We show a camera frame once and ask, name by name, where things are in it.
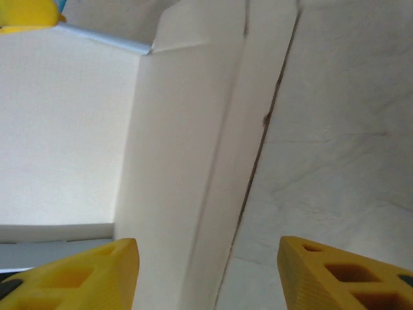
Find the white paper box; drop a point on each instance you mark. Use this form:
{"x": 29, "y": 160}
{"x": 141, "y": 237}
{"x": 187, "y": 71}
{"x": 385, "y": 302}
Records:
{"x": 174, "y": 135}

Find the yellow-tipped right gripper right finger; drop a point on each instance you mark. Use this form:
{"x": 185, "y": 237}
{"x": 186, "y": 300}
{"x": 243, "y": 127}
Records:
{"x": 322, "y": 284}

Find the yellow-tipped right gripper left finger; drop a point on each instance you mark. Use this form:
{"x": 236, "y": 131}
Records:
{"x": 84, "y": 281}

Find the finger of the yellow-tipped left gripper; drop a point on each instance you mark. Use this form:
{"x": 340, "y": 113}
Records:
{"x": 26, "y": 14}

